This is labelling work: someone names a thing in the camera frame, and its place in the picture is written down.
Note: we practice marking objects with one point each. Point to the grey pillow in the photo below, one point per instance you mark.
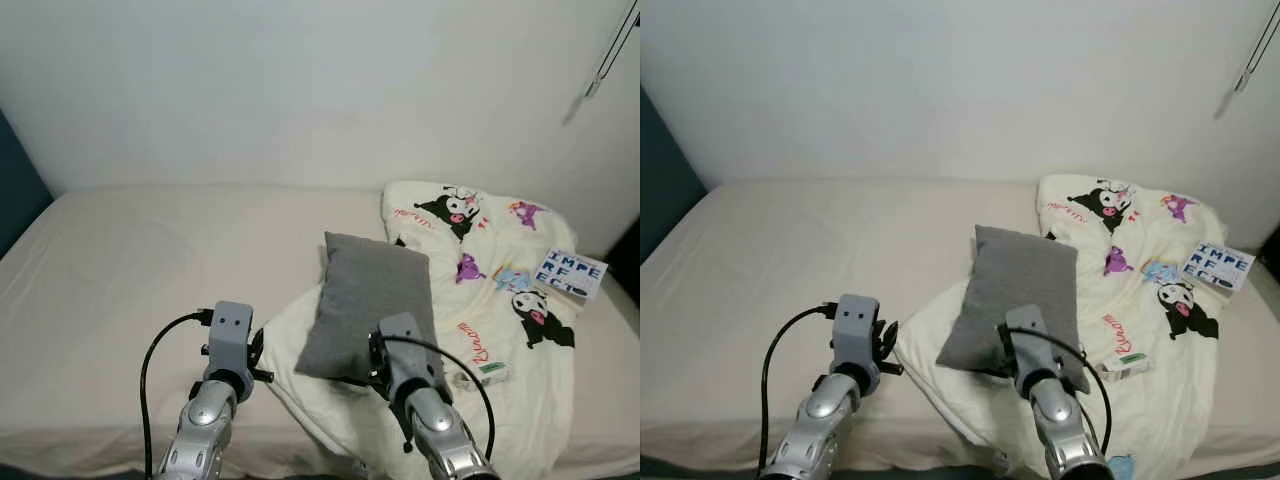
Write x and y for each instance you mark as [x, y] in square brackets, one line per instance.
[1020, 290]
[365, 300]

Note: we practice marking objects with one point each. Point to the white green vape box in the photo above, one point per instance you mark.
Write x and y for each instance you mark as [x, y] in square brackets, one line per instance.
[490, 372]
[1128, 365]

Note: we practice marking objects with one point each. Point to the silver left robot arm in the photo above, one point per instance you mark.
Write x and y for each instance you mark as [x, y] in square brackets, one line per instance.
[820, 420]
[200, 430]

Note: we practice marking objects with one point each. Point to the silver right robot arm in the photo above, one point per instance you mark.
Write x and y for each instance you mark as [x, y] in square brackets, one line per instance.
[440, 440]
[1065, 430]

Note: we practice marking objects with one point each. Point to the cream sheeted mattress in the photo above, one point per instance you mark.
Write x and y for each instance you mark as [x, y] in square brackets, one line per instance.
[150, 260]
[800, 260]

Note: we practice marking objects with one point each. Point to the cream cartoon print blanket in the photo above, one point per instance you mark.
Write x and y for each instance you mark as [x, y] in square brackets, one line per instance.
[540, 400]
[1170, 400]

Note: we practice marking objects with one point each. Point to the white blue lettered book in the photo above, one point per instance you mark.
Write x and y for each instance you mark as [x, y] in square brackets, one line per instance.
[1215, 266]
[572, 272]

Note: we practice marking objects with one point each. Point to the grey blind wand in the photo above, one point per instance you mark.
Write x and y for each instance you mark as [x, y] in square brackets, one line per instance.
[595, 85]
[1243, 82]

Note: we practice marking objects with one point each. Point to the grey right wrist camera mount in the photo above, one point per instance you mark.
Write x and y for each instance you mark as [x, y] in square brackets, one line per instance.
[405, 350]
[1028, 345]

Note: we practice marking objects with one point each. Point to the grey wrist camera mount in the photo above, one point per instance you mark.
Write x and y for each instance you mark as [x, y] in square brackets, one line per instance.
[857, 330]
[230, 335]
[1028, 345]
[405, 350]

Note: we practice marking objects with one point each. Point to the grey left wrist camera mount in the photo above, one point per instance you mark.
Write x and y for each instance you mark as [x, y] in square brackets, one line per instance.
[857, 330]
[230, 335]

